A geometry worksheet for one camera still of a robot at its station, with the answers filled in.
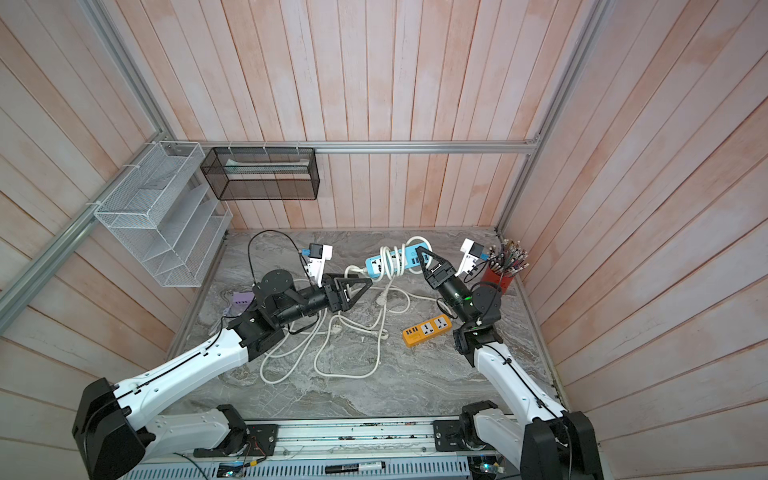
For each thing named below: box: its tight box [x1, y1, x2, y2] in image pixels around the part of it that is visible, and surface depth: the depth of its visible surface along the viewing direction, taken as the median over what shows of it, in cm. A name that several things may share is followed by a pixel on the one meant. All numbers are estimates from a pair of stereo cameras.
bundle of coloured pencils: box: [486, 239, 530, 277], surface depth 92 cm
